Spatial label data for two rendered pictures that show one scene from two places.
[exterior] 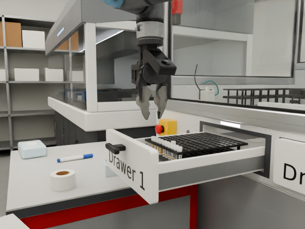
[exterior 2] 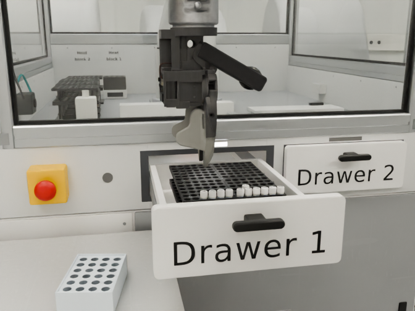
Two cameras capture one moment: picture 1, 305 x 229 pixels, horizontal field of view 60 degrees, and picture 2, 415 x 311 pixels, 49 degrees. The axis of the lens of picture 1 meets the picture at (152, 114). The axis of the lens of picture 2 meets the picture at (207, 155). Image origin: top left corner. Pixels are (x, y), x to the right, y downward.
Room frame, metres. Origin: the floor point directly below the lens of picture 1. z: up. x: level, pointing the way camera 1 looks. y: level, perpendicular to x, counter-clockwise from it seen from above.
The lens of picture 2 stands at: (0.51, 0.68, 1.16)
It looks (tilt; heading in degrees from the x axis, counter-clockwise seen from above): 14 degrees down; 286
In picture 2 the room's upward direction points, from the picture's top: straight up
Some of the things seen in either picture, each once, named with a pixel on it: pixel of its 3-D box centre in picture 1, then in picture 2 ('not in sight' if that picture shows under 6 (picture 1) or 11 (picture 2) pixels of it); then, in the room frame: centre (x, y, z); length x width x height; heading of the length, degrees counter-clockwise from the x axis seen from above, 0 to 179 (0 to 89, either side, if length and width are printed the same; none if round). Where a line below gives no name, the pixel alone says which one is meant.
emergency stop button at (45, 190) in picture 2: (159, 129); (46, 189); (1.05, -0.03, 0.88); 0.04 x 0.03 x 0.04; 27
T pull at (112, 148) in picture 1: (116, 147); (255, 221); (0.62, 0.09, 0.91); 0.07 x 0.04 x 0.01; 27
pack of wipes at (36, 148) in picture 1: (31, 148); not in sight; (1.10, 0.51, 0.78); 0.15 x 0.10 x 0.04; 32
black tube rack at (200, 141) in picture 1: (194, 151); (221, 194); (0.72, -0.12, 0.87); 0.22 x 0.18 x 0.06; 117
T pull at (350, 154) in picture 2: not in sight; (352, 156); (0.48, -0.34, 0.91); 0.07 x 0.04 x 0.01; 27
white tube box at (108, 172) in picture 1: (121, 166); (94, 282); (0.87, 0.10, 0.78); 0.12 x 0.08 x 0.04; 107
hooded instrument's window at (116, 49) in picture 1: (125, 75); not in sight; (2.46, 0.25, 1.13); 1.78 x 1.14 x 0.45; 27
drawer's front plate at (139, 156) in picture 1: (127, 159); (250, 234); (0.63, 0.06, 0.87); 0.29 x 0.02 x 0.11; 27
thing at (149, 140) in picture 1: (162, 145); (234, 197); (0.68, -0.03, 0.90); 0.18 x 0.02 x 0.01; 27
